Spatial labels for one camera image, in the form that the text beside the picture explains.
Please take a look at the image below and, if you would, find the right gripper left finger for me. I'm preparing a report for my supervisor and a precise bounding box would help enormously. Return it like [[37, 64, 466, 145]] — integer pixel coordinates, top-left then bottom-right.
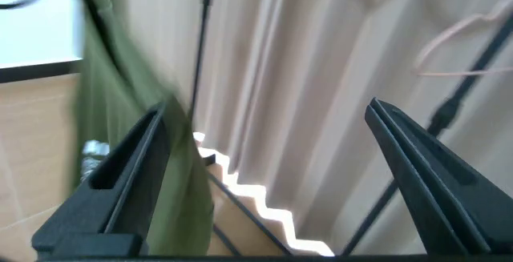
[[31, 101, 173, 258]]

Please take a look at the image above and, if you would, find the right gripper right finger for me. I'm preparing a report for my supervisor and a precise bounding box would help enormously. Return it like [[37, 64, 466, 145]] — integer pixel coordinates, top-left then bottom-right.
[[364, 97, 513, 256]]

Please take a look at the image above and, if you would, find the pink clothes hanger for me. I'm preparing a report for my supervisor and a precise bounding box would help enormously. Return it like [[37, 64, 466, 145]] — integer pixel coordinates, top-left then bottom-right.
[[412, 0, 513, 78]]

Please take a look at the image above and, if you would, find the black clothes rack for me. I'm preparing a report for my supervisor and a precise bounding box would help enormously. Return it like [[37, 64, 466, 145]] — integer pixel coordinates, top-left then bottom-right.
[[188, 0, 513, 257]]

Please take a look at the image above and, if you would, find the green long-sleeved shirt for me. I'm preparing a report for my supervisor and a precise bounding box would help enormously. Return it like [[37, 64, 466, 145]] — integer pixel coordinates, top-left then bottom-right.
[[71, 0, 214, 257]]

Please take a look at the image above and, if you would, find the window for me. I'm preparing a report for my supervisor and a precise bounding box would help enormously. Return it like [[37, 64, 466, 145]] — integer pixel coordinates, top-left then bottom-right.
[[0, 0, 84, 84]]

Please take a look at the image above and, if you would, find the beige curtain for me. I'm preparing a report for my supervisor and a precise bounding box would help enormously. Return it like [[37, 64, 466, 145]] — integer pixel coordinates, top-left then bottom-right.
[[103, 0, 513, 257]]

